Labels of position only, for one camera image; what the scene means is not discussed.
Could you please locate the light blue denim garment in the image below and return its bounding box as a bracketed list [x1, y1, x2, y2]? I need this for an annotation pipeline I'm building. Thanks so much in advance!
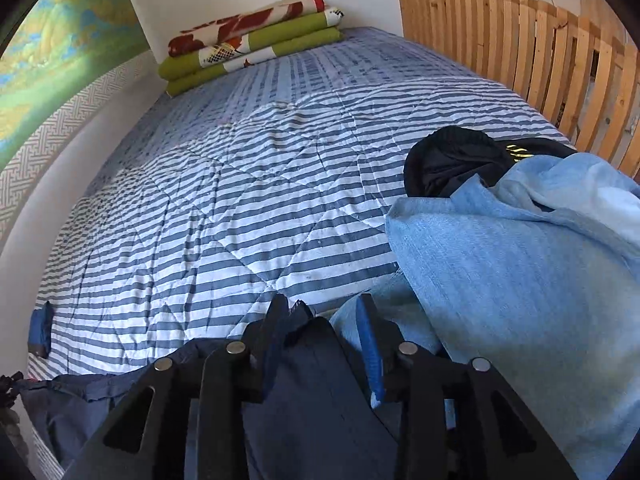
[330, 152, 640, 480]

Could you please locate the wooden slatted bed rail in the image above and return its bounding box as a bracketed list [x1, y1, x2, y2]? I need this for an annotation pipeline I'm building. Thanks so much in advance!
[397, 0, 640, 178]

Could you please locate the folded green blanket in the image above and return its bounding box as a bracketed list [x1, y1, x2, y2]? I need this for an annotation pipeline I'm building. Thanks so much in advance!
[157, 7, 346, 97]

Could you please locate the blue white striped quilt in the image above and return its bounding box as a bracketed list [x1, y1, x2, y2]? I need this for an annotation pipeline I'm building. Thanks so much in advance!
[25, 25, 576, 480]

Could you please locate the green landscape wall tapestry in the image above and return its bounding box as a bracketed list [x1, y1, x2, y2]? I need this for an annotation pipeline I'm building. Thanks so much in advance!
[0, 0, 153, 226]

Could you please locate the wooden door panel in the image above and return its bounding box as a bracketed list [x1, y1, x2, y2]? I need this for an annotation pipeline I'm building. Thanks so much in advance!
[577, 0, 631, 46]

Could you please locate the folded red floral blanket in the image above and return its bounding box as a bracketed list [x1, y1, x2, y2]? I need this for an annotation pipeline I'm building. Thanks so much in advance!
[167, 0, 328, 58]

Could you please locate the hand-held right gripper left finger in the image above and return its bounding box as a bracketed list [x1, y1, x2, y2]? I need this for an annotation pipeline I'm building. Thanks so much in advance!
[62, 292, 291, 480]

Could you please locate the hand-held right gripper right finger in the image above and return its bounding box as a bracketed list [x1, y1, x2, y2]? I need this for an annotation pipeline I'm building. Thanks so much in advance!
[356, 294, 571, 480]

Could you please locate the dark garment with yellow stripes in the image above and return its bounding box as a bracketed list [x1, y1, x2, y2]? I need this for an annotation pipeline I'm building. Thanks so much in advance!
[403, 126, 576, 198]

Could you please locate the black jacket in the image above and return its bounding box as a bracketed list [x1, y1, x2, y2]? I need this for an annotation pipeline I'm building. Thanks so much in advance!
[17, 300, 401, 480]

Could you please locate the folded blue grey garment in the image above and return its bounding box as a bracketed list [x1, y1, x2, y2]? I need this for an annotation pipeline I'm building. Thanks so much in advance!
[27, 302, 55, 358]

